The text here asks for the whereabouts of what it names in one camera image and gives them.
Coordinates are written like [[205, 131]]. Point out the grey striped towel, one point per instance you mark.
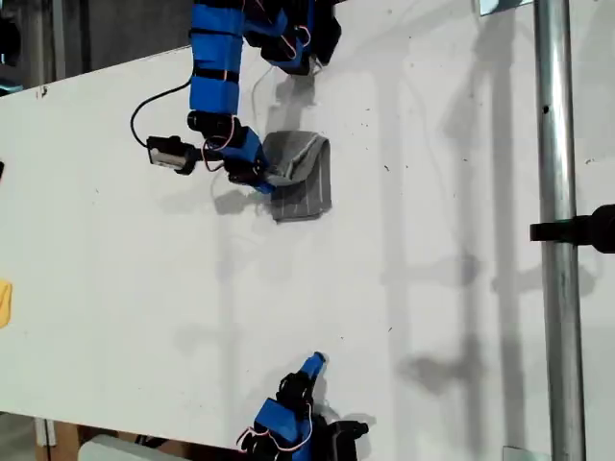
[[307, 182]]

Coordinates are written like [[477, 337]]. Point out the wooden board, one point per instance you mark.
[[60, 439]]

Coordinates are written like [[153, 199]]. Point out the yellow object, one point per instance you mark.
[[5, 302]]

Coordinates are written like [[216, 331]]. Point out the black clamp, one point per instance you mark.
[[576, 230]]

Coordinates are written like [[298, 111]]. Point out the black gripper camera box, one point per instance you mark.
[[348, 439], [168, 156]]

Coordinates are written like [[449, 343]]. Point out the steel post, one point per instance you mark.
[[559, 288]]

